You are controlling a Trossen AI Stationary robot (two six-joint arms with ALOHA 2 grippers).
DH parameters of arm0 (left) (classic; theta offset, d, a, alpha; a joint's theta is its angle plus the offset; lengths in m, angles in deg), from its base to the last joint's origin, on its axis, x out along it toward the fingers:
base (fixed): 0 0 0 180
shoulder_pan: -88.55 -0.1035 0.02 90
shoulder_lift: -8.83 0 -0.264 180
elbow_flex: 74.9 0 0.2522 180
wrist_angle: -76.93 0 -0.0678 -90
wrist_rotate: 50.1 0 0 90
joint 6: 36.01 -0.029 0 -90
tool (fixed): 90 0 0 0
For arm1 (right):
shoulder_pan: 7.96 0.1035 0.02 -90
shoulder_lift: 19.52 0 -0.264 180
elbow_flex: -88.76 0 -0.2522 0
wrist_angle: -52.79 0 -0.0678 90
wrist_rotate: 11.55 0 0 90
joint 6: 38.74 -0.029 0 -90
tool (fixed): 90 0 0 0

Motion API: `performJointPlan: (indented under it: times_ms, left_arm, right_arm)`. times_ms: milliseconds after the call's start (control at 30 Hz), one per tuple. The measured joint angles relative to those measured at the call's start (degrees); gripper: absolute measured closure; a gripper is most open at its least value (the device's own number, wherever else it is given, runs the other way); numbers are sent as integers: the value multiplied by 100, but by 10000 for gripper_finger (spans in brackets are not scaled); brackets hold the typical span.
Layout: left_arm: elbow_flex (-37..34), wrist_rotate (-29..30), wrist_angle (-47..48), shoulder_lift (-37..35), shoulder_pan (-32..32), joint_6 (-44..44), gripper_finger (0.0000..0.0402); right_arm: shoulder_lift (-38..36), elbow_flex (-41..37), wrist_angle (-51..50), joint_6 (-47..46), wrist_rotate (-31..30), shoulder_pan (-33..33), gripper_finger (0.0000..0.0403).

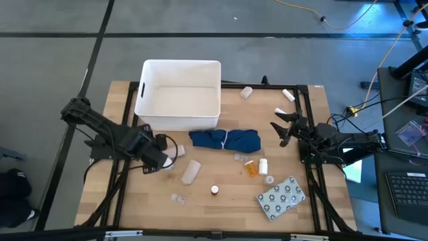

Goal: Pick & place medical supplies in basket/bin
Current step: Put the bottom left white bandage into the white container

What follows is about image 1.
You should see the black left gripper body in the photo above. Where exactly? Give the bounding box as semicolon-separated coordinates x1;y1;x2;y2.
141;147;169;175

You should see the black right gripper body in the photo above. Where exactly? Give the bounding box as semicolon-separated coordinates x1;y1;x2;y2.
287;115;314;145

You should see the orange pill bottle white cap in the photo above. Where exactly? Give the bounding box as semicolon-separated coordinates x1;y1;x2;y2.
243;160;259;178

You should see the grey cross-patterned package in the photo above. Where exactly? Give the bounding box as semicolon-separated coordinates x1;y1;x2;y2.
256;175;306;222

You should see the white perforated plastic basket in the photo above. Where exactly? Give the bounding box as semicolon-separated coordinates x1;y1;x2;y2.
134;59;222;132

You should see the black rig crossbar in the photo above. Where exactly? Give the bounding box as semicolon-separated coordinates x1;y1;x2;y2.
0;226;428;241

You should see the dark grey desk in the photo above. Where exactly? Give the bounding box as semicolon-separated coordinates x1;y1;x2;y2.
373;66;428;237

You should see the clear plastic zip bag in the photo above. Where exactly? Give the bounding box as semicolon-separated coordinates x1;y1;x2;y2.
395;119;427;147

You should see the small black screen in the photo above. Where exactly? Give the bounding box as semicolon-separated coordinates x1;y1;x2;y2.
408;72;428;108

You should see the black keyboard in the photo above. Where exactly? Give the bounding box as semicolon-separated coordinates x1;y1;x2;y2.
385;171;428;224

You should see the black tripod stand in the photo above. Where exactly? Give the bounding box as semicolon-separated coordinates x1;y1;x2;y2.
360;0;428;90

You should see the person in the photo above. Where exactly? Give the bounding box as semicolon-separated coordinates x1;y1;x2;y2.
0;168;39;229

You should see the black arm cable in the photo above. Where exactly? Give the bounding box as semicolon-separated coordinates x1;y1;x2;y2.
82;133;179;184

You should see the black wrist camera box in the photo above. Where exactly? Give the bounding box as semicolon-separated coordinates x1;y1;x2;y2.
126;129;152;152

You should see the black aluminium table frame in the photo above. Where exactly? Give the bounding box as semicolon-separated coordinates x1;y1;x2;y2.
75;76;357;235

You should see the blue drawstring bag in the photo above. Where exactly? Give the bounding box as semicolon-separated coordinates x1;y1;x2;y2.
188;129;262;155

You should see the white tie string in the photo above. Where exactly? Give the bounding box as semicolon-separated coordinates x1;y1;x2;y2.
219;130;230;150

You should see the yellow floor cable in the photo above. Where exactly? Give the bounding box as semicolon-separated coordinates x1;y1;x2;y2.
274;0;379;31

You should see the white cable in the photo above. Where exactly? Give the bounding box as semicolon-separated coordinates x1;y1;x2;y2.
382;85;428;118

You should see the cream floor cable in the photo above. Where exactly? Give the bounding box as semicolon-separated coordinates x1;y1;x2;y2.
362;3;428;110

